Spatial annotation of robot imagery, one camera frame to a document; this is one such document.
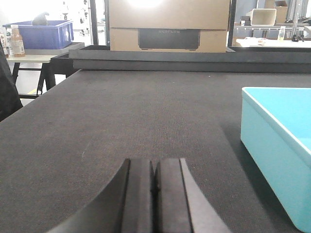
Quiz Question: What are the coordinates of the folding side table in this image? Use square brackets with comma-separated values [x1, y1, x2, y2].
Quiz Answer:
[5, 42, 85, 100]

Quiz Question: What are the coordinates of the white background table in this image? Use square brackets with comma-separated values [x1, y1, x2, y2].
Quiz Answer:
[236, 37, 311, 48]

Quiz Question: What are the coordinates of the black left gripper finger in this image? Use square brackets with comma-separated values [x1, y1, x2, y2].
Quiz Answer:
[50, 159, 154, 233]

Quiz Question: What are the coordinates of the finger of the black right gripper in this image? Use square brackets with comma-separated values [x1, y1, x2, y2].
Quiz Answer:
[155, 158, 231, 233]

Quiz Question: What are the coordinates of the orange drink bottle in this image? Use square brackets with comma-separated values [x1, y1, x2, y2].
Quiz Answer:
[11, 24, 25, 57]

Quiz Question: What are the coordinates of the beige rectangular bin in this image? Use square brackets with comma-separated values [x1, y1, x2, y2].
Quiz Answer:
[249, 9, 276, 26]

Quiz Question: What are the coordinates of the blue crate on table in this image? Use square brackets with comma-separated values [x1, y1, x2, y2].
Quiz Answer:
[15, 20, 74, 50]

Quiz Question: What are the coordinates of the brown cardboard box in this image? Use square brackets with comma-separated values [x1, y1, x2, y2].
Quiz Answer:
[108, 0, 231, 52]

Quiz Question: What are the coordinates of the yellow drink bottle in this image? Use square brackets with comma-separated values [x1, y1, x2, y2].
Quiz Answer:
[278, 26, 286, 41]

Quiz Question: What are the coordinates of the black conveyor belt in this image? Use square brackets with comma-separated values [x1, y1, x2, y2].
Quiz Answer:
[0, 70, 311, 233]

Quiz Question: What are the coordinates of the grey object in crate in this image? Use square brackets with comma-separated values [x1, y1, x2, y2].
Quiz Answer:
[32, 12, 50, 26]

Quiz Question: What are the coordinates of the light blue plastic bin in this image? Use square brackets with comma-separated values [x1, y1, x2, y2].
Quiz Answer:
[241, 87, 311, 233]

